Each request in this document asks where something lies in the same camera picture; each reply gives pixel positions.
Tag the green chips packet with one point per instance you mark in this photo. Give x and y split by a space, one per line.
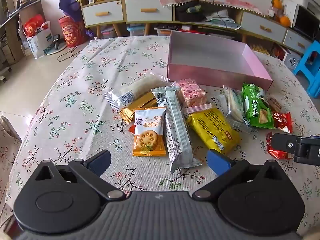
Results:
256 107

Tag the clear white cracker packet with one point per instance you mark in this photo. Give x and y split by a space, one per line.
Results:
235 107

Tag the black device white base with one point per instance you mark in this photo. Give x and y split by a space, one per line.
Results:
56 43

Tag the purple hat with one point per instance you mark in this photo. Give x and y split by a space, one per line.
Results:
71 5

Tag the round red bag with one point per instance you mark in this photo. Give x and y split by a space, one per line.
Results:
71 32

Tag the clear white roll snack packet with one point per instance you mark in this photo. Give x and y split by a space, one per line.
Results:
135 90

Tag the white appliance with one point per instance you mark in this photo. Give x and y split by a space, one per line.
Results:
293 0

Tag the long silver snack packet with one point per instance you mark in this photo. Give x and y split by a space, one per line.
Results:
177 130

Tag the yellow egg tray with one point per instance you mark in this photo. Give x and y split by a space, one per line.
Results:
260 49

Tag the gold snack packet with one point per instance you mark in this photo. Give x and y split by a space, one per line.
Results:
140 105

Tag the blue plastic stool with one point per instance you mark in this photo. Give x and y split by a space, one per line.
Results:
308 65

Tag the clear storage bin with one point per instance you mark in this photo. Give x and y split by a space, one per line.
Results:
108 32

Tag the floral tablecloth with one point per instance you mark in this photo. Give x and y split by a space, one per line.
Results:
87 80

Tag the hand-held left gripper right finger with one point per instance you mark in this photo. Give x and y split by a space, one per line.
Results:
217 162

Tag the red snack packet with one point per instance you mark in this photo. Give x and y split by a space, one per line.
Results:
276 151
283 122

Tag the stack of papers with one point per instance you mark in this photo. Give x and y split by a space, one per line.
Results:
222 20

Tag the brown snack packet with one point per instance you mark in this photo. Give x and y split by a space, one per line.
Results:
275 103

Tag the floral fabric piece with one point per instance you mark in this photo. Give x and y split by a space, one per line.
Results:
8 155

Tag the pink cardboard box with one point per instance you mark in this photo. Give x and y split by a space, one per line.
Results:
212 52

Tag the yellow snack packet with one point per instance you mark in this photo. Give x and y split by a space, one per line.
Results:
215 130

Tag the orange fruit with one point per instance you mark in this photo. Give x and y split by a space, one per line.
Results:
285 21
277 3

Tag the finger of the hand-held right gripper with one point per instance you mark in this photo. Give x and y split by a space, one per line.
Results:
283 143

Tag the clear bin blue lid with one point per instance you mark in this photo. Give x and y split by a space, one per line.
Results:
135 30

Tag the wooden desk shelf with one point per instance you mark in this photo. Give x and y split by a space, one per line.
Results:
15 17

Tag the red gift bag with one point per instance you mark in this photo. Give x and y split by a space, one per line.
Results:
33 26

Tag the black microwave oven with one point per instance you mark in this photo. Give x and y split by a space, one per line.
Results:
307 20

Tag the pink snack packet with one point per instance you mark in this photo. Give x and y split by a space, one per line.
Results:
192 93

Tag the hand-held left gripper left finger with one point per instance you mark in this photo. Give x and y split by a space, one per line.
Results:
98 161

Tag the white shopping bag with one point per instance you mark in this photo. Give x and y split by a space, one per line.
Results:
38 45

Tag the white patterned storage box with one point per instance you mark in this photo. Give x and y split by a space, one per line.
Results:
293 60

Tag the orange biscuit packet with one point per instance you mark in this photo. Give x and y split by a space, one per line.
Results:
148 132

